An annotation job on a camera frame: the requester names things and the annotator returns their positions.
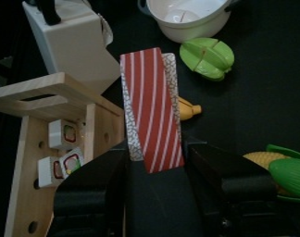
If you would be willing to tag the white toy box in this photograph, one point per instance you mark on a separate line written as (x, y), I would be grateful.
(73, 46)

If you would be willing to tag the toy corn with green husk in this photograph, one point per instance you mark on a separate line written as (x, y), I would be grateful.
(290, 176)

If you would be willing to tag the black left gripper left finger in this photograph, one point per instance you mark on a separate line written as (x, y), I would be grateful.
(89, 191)

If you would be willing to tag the white toy sushi roll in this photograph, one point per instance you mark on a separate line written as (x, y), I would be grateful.
(48, 172)
(71, 162)
(61, 134)

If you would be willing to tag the dark seaweed strip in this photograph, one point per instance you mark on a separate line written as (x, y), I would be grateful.
(164, 203)

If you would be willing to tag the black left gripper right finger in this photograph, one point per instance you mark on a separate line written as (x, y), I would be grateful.
(234, 191)

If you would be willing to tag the green toy starfruit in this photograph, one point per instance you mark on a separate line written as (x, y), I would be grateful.
(207, 58)

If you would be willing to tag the yellow toy banana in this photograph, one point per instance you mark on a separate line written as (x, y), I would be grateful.
(187, 109)

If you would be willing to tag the wooden toy tray stand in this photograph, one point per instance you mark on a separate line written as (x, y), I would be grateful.
(24, 166)

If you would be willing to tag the white toy cooking pot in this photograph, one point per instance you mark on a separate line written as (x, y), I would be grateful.
(192, 26)

